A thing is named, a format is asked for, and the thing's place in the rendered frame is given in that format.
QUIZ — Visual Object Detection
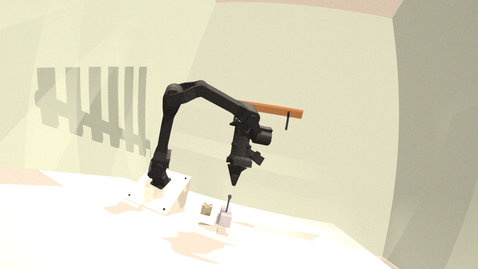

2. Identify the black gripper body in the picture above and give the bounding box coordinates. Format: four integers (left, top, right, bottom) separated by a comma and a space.
226, 139, 252, 168

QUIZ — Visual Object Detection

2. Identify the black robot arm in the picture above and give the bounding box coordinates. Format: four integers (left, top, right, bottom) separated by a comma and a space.
147, 80, 273, 189

